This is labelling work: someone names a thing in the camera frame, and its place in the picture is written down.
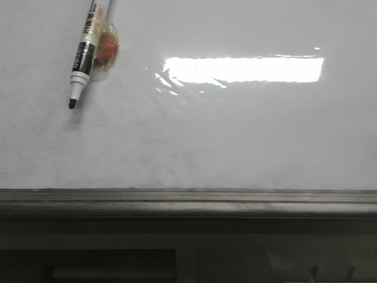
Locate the white black whiteboard marker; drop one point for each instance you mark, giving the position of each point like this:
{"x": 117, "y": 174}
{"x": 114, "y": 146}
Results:
{"x": 99, "y": 43}

